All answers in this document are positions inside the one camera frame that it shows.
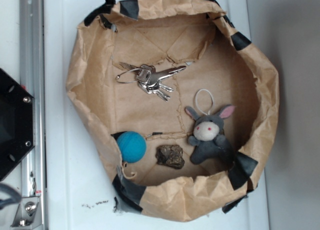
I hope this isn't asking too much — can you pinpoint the aluminium frame rail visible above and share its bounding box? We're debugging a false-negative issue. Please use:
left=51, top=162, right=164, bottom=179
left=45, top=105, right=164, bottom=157
left=10, top=0, right=48, bottom=230

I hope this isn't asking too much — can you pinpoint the dark brown rock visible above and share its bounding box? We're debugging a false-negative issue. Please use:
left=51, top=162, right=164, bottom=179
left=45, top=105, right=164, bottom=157
left=155, top=144, right=185, bottom=170

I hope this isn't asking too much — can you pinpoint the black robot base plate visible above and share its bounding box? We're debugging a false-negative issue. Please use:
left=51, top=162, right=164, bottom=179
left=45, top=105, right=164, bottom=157
left=0, top=69, right=34, bottom=181

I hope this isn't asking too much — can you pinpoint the white tray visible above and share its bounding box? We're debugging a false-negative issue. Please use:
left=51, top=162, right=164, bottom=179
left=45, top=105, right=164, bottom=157
left=43, top=0, right=269, bottom=230

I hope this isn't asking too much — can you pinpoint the silver key bunch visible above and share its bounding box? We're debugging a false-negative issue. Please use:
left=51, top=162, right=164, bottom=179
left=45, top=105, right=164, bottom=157
left=115, top=62, right=187, bottom=102

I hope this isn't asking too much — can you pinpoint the black cable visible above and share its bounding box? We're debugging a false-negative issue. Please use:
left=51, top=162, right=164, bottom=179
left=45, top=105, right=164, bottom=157
left=0, top=182, right=22, bottom=210

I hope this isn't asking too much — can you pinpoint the grey plush donkey toy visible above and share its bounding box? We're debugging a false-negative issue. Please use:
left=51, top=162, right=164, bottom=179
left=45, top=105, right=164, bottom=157
left=185, top=104, right=235, bottom=165

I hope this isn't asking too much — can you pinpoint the brown paper bag bin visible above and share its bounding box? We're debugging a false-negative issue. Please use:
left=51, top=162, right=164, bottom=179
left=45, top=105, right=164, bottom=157
left=66, top=0, right=280, bottom=222

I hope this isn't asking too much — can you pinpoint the blue ball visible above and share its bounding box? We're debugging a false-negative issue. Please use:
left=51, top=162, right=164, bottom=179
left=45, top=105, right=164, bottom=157
left=116, top=131, right=147, bottom=163

